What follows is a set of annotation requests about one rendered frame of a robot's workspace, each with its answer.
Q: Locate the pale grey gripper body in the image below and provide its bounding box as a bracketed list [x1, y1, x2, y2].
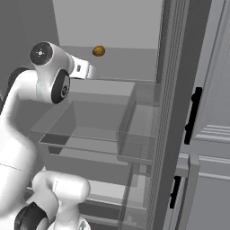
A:
[86, 62, 105, 80]

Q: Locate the wide clear fridge drawer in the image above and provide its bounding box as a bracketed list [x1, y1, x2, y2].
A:
[29, 78, 137, 156]

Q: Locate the grey fridge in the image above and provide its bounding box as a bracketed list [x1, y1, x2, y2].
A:
[0, 0, 213, 230]

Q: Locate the narrow clear fridge drawer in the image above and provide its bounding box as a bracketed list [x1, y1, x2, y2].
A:
[115, 82, 162, 166]

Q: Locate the clear fridge bin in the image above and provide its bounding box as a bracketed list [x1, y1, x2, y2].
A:
[118, 167, 151, 230]

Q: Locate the brown round food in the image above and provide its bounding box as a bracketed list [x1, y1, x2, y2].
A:
[92, 45, 106, 58]

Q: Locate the tall grey cupboard door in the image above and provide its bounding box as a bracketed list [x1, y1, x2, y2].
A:
[191, 0, 230, 144]

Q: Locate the low grey cupboard door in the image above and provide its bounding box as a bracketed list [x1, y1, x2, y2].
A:
[175, 152, 230, 230]

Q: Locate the long black door handle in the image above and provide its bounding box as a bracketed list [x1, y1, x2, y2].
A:
[183, 86, 203, 146]

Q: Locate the short black door handle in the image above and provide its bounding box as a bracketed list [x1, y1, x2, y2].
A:
[169, 175, 182, 210]

